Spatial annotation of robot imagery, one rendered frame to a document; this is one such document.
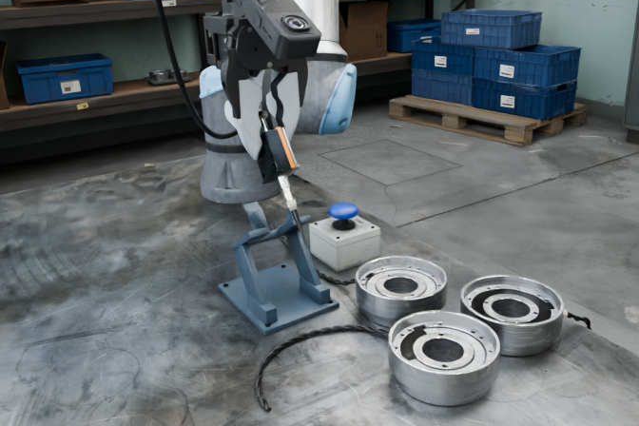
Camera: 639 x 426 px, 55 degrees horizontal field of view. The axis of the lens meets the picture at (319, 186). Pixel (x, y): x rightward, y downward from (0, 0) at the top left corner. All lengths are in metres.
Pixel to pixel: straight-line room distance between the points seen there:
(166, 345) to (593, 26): 4.61
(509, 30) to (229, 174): 3.47
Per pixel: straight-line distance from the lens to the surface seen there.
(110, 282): 0.86
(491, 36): 4.45
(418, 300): 0.68
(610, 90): 5.03
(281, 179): 0.67
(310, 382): 0.63
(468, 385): 0.59
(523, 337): 0.66
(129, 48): 4.60
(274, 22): 0.58
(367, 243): 0.83
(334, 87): 1.00
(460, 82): 4.67
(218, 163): 1.07
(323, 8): 1.04
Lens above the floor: 1.19
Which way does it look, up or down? 20 degrees down
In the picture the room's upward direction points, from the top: 2 degrees counter-clockwise
